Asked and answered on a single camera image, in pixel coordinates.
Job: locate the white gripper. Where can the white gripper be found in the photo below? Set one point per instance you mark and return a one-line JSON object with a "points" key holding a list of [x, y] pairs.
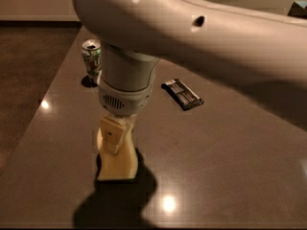
{"points": [[125, 101]]}

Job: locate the yellow sponge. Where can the yellow sponge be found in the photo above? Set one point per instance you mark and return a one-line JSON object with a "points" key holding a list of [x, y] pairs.
{"points": [[123, 165]]}

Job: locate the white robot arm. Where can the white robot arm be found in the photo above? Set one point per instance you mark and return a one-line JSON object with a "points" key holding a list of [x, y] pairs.
{"points": [[260, 54]]}

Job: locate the black rxbar chocolate wrapper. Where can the black rxbar chocolate wrapper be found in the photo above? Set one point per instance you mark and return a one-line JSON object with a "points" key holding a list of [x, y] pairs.
{"points": [[182, 94]]}

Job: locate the green white soda can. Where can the green white soda can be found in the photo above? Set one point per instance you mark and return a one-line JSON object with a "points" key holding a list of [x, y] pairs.
{"points": [[91, 51]]}

